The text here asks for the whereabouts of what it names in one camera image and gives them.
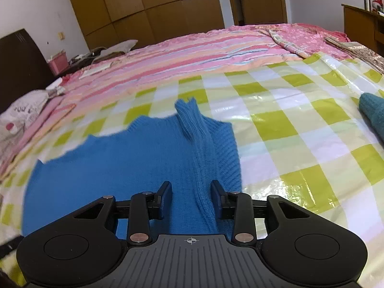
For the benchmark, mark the pink striped bedsheet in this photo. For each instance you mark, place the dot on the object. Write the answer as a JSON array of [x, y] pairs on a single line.
[[186, 57]]

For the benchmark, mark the steel thermos bottle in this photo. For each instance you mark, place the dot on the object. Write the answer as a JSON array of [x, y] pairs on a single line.
[[366, 0]]

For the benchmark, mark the dark brown headboard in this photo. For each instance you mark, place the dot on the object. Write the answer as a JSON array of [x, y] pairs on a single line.
[[21, 66]]

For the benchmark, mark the pink storage box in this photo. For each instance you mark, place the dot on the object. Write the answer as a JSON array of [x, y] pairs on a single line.
[[58, 64]]

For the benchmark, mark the dark nightstand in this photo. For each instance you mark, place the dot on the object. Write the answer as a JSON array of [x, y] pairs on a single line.
[[78, 66]]

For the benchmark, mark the white pillow with pink print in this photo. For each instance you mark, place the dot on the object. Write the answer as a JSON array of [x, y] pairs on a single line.
[[21, 111]]

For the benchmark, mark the wooden wardrobe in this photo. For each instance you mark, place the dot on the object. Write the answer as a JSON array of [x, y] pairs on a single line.
[[150, 3]]

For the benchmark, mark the red and white toy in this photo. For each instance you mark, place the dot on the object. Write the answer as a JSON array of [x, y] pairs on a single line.
[[378, 6]]

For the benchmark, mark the wooden desk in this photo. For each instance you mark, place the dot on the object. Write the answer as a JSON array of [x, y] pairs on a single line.
[[360, 24]]

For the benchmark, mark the teal fleece blanket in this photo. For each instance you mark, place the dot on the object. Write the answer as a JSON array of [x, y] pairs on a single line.
[[373, 114]]

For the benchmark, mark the grey cloth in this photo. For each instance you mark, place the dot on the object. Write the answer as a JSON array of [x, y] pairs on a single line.
[[127, 46]]

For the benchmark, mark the beige patterned cloth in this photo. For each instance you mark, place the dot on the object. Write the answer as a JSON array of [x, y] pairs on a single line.
[[360, 52]]

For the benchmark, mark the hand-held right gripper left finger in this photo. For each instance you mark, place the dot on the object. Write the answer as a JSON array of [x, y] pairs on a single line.
[[166, 201]]

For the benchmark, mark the white paper sheet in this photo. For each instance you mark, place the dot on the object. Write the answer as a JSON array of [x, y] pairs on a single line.
[[96, 69]]

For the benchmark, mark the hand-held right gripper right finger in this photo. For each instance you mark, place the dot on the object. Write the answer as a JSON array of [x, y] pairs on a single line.
[[216, 201]]

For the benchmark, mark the blue knit sweater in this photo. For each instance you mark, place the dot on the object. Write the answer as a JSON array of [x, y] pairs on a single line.
[[120, 162]]

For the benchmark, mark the pink floral quilt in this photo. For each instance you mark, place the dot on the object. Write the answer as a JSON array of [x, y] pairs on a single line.
[[309, 39]]

